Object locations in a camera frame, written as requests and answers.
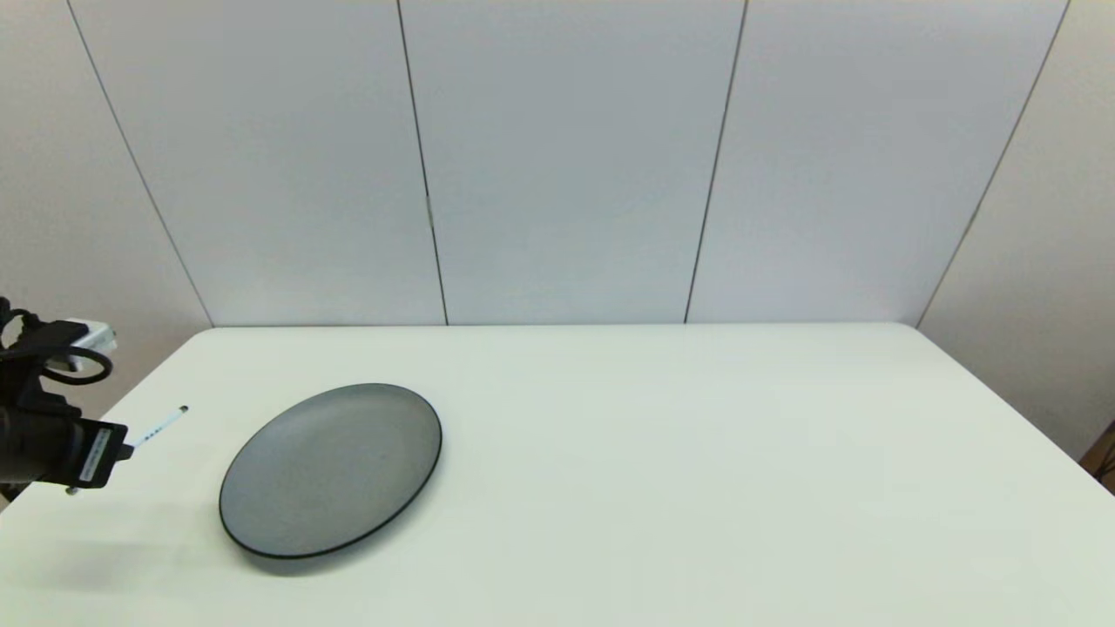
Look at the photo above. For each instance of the gray round plate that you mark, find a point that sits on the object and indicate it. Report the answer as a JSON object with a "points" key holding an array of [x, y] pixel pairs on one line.
{"points": [[331, 470]]}

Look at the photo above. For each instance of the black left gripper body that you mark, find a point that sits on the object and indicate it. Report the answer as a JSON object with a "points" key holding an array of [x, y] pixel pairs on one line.
{"points": [[52, 444]]}

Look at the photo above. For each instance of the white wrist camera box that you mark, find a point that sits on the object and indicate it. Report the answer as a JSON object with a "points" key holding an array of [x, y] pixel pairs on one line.
{"points": [[91, 333]]}

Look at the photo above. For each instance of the white pen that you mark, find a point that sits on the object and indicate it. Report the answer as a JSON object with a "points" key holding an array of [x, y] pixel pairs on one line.
{"points": [[165, 422]]}

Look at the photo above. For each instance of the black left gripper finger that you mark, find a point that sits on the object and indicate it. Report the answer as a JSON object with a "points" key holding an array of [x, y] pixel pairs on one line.
{"points": [[125, 452]]}

